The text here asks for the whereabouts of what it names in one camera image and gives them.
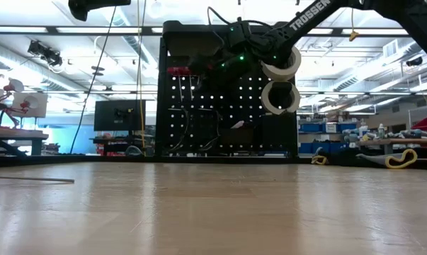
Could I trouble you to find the black pliers yellow handles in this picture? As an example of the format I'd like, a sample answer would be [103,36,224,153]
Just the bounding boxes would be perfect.
[310,147,330,166]

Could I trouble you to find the red and white figure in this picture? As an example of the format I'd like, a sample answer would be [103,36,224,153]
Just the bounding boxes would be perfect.
[0,77,26,129]

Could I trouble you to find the black monitor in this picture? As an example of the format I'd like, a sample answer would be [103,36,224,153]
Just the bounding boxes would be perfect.
[93,99,147,132]

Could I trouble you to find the wooden side table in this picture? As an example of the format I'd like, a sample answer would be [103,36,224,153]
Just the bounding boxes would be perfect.
[0,126,50,157]

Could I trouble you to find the black pegboard bin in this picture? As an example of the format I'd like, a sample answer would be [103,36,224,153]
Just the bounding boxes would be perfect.
[218,122,257,152]
[262,113,296,154]

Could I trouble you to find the black cable loop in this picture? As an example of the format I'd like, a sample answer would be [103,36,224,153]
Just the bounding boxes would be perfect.
[168,107,190,153]
[198,107,222,152]

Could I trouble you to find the yellow hanging cord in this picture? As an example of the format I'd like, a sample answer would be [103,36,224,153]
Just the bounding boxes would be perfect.
[348,6,360,43]

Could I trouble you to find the white box with hole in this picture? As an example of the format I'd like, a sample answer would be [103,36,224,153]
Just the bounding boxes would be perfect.
[10,91,49,119]

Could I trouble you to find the blue storage bin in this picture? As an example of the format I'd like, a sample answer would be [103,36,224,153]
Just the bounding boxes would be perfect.
[336,122,358,133]
[300,122,322,134]

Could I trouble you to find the black hanging cable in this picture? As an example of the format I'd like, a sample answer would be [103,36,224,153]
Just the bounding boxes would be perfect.
[69,5,118,155]

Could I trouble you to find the black glove grey cuff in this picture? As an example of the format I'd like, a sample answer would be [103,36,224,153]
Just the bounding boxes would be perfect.
[326,147,419,170]

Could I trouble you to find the wooden workbench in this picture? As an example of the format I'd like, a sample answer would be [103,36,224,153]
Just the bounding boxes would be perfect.
[354,137,427,147]

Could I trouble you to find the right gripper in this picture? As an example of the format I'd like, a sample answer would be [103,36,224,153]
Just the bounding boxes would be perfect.
[187,19,268,94]

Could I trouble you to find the black aluminium table frame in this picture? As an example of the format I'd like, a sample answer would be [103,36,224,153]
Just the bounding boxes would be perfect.
[0,135,427,168]

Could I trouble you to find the black pegboard cart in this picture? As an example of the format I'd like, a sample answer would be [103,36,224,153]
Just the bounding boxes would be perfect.
[154,20,300,159]

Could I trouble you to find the black ceiling device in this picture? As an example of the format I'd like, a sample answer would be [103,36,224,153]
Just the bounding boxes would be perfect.
[26,38,64,68]

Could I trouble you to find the black ceiling camera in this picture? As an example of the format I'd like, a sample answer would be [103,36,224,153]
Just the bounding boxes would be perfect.
[405,55,424,68]

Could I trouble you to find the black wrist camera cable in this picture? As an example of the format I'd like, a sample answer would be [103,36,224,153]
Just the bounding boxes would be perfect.
[206,6,273,36]

